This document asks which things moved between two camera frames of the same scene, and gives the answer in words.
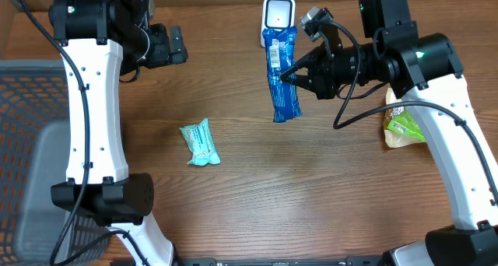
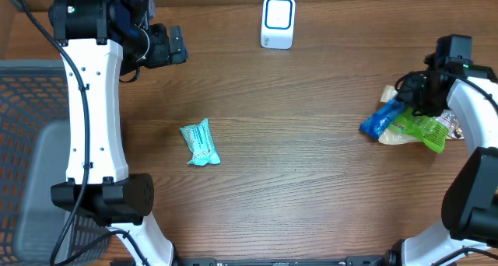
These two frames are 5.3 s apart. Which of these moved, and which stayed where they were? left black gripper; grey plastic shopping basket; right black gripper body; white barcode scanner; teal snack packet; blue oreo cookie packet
Moved: blue oreo cookie packet; right black gripper body
Stayed: grey plastic shopping basket; teal snack packet; left black gripper; white barcode scanner
